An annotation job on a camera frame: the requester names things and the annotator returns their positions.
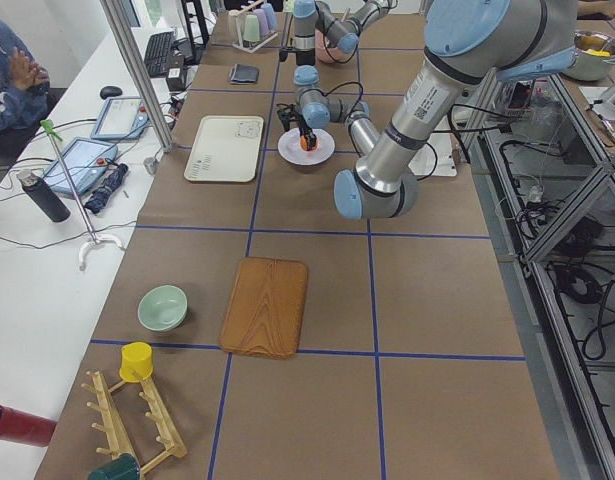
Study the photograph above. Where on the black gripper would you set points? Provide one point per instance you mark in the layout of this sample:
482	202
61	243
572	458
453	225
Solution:
305	124
304	56

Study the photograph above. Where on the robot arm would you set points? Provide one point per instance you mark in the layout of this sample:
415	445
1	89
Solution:
464	40
313	108

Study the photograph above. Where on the cream bear tray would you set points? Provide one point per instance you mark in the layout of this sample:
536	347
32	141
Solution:
225	149

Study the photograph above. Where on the pink bowl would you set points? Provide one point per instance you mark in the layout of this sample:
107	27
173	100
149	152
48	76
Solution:
326	52

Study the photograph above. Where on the purple cup on rack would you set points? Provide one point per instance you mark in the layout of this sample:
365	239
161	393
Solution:
266	16

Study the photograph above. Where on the green cup on rack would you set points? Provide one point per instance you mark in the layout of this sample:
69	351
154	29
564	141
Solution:
251	31

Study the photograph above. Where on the grey folded cloth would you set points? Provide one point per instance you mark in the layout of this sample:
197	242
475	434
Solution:
243	74

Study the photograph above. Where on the white cup rack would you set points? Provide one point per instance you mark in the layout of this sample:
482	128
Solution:
236	25

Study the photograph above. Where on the black keyboard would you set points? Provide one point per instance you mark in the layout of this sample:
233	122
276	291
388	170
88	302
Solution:
158	52

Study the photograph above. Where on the wooden cutting board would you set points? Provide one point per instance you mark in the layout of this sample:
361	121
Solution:
265	311

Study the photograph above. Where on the teach pendant tablet far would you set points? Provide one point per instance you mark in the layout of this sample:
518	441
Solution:
121	118

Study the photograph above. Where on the teach pendant tablet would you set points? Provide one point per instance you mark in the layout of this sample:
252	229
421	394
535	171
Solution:
121	118
87	161

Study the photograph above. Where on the black computer mouse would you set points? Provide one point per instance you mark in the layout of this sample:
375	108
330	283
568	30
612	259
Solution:
110	91

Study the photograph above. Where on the folded dark blue umbrella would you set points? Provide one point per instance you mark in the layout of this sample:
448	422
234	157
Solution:
101	195

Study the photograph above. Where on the green bowl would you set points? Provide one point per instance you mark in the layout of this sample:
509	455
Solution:
163	308

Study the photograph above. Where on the teach pendant tablet near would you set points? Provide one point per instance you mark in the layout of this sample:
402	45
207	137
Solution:
87	161

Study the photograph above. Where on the white stand with green clip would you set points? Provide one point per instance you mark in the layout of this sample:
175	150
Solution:
95	239

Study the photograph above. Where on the black water bottle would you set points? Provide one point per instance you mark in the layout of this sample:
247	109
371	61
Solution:
42	195

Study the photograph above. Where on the yellow cup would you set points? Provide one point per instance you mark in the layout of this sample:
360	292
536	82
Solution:
136	362

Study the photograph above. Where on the person in blue jacket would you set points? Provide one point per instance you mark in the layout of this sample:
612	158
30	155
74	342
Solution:
24	84

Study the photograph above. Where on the steel pot with yellow items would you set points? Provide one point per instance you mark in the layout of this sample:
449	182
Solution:
594	56

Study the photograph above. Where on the wooden mug rack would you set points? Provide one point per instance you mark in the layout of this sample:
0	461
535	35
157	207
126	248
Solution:
134	420

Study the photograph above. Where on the dark green cup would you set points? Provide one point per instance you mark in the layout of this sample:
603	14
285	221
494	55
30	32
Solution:
125	467

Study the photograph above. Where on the red cylinder bottle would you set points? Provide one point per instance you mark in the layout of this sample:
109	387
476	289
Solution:
25	428

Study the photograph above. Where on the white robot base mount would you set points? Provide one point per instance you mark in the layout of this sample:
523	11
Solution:
435	158

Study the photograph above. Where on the aluminium frame post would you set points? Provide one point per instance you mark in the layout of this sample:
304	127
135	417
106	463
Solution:
122	32

